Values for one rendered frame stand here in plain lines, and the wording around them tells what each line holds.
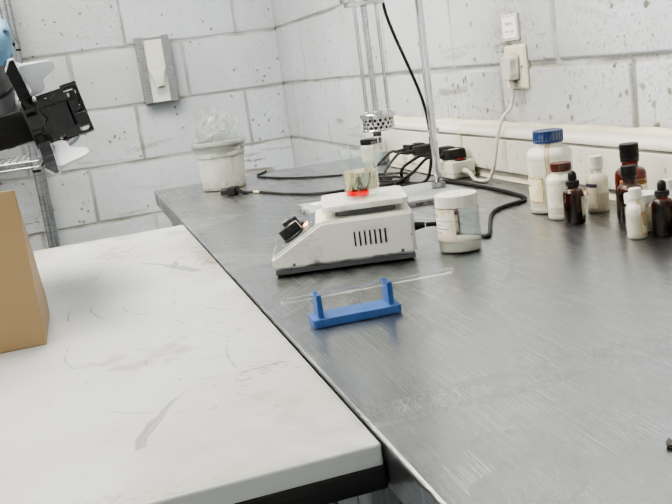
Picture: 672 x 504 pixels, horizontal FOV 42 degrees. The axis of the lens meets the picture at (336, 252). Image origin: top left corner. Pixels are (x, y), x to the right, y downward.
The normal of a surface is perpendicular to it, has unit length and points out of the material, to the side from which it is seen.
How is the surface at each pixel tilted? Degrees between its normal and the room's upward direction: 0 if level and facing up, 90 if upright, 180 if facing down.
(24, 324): 90
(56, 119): 86
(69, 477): 0
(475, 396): 0
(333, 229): 90
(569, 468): 0
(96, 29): 90
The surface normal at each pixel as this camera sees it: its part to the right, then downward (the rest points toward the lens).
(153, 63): 0.29, 0.16
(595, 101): -0.95, 0.18
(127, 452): -0.13, -0.97
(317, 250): 0.02, 0.21
